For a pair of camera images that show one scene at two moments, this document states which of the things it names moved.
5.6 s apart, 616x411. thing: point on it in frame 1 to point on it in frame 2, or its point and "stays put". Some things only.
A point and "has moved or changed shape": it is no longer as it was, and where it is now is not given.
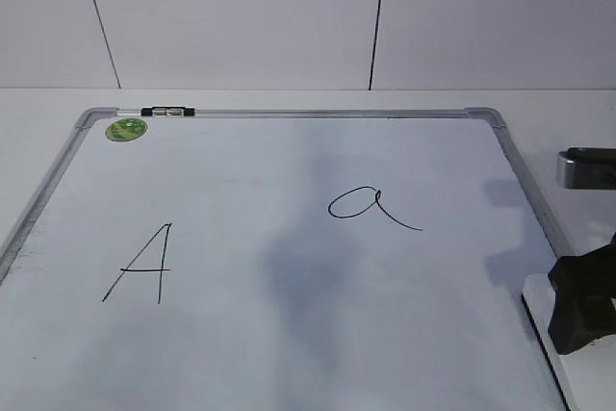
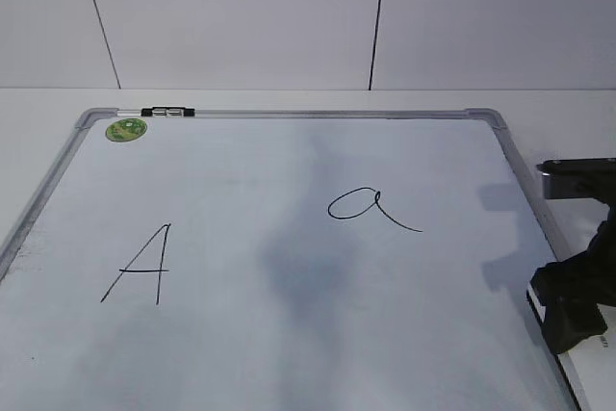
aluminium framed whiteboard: (278, 259) stays put
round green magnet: (125, 129) stays put
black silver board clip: (167, 112) stays put
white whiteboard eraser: (578, 372) has moved or changed shape
